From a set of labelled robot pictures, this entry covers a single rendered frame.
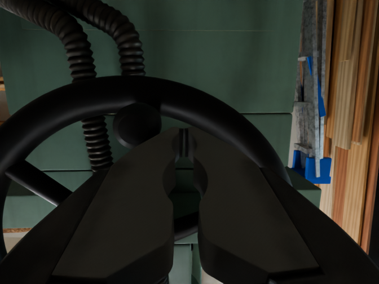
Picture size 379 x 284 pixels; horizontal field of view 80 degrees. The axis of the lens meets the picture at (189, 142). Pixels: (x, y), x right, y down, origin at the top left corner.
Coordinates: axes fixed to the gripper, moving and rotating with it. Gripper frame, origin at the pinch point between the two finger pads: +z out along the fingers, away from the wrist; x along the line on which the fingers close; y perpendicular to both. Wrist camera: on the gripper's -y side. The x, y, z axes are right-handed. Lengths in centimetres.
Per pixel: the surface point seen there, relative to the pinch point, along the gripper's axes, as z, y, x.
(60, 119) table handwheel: 4.8, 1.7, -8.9
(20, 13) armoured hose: 14.8, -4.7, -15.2
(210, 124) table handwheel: 4.5, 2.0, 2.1
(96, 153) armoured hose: 9.2, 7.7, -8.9
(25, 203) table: 17.0, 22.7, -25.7
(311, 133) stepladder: 89, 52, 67
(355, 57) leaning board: 130, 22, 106
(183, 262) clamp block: 6.6, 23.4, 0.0
